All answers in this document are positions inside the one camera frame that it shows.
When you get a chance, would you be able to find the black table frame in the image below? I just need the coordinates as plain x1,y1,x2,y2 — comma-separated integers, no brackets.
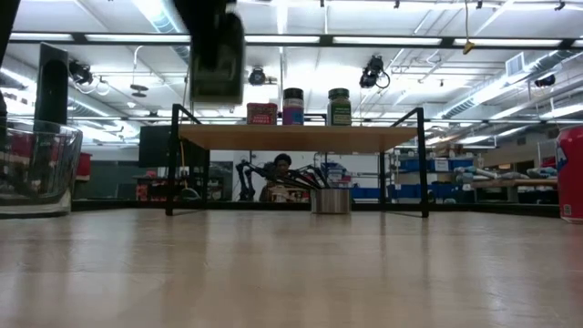
72,199,561,219

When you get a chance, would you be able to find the black monitor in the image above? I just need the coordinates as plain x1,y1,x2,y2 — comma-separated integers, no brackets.
138,126,210,169

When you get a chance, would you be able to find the blue storage bin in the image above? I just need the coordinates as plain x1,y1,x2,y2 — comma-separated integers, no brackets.
350,183,475,200
391,158,475,173

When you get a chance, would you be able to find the clear glass measuring cup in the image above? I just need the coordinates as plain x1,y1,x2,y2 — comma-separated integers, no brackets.
0,119,84,218

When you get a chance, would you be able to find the wooden shelf black metal frame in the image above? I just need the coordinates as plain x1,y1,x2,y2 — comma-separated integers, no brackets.
166,103,429,219

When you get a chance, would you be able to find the red spice tin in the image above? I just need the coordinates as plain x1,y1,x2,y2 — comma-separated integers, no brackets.
246,102,279,126

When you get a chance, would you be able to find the yellow hanging plug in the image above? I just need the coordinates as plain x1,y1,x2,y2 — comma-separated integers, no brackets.
462,0,476,56

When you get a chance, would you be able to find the white ceiling air vent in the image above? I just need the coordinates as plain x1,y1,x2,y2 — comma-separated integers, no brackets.
505,52,526,78

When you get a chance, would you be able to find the green oregano spice jar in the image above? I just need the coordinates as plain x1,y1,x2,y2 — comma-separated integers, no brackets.
326,87,353,127

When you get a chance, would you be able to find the red bin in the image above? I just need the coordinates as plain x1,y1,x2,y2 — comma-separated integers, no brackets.
76,152,93,179

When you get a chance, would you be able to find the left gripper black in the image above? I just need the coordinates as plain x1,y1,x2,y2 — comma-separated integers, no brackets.
172,0,238,72

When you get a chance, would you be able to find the stainless steel cup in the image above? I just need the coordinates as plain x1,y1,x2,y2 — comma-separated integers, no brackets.
311,188,352,215

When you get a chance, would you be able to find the dark green spice tin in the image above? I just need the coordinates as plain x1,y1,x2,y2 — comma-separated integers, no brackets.
189,12,248,106

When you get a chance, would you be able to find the red soda can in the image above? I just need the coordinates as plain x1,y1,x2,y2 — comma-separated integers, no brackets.
556,126,583,224

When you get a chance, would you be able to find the black overhead rig beam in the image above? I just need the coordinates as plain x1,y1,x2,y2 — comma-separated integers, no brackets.
8,32,583,50

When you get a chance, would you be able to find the person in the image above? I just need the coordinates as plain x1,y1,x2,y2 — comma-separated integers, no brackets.
259,153,293,202

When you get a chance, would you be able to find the purple label spice jar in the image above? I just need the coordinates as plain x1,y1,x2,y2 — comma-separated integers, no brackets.
281,87,305,126

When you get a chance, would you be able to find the wooden workbench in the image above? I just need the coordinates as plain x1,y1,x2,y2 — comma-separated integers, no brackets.
471,177,559,204

